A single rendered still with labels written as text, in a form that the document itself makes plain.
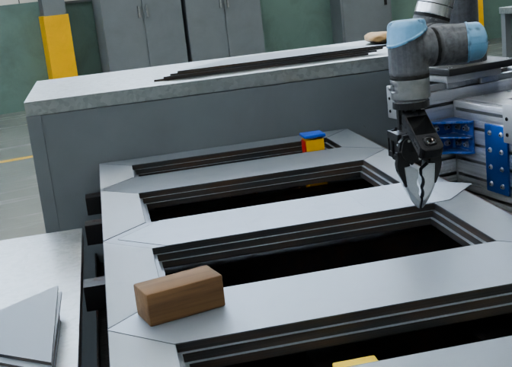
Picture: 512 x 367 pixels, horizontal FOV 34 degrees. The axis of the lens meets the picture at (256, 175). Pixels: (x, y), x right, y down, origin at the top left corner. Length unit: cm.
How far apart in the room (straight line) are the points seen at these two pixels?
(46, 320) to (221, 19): 930
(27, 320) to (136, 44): 893
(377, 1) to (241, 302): 1081
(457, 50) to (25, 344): 94
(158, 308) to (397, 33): 70
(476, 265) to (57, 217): 145
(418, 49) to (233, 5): 917
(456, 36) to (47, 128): 126
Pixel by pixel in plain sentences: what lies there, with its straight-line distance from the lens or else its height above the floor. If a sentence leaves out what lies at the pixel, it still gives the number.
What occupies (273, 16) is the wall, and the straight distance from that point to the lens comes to 1159.
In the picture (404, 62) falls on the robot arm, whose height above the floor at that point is 114.
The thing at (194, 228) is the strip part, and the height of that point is 85.
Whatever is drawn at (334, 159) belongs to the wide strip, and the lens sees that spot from 212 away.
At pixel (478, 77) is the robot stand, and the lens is 234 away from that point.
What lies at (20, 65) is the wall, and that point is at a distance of 1072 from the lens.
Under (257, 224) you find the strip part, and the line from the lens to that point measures 163.
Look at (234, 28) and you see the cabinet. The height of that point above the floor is 71.
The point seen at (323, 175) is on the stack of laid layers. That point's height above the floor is 83.
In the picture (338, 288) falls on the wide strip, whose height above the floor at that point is 85.
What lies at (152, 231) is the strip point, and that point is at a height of 85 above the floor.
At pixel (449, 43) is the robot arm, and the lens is 162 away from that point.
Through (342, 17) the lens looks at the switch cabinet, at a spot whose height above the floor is 64.
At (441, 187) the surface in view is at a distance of 179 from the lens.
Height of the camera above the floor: 133
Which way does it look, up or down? 13 degrees down
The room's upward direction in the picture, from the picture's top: 6 degrees counter-clockwise
